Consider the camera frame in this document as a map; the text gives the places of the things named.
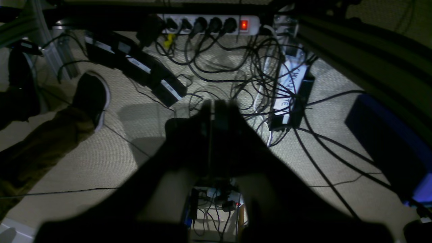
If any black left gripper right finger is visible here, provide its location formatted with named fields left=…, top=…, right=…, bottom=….
left=212, top=101, right=394, bottom=243

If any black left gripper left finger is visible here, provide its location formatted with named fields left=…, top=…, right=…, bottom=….
left=34, top=101, right=211, bottom=243

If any black sneaker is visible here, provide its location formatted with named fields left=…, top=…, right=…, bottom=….
left=72, top=71, right=111, bottom=132

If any olive trouser leg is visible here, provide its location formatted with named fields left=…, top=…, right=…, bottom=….
left=0, top=107, right=96, bottom=219

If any blue plastic box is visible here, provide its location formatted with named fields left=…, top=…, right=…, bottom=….
left=345, top=94, right=432, bottom=207

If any black power adapter brick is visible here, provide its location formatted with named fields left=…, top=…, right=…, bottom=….
left=84, top=30, right=188, bottom=107

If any white power strip red switch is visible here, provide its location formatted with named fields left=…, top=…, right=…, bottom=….
left=157, top=13, right=261, bottom=36

